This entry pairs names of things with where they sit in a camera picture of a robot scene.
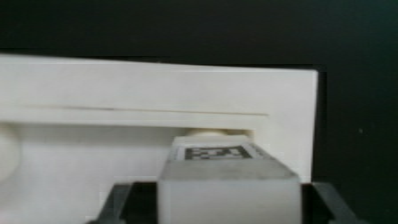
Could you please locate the white square tabletop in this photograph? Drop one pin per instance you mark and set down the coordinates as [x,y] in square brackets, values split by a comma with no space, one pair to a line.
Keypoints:
[83,150]

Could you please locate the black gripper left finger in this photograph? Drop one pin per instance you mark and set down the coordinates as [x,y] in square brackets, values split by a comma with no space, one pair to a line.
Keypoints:
[130,205]

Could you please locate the white table leg with tag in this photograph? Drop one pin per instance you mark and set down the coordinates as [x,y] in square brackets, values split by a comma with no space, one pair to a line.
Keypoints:
[226,184]

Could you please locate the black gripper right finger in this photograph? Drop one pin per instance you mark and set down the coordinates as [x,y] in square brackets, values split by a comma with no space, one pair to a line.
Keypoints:
[325,209]

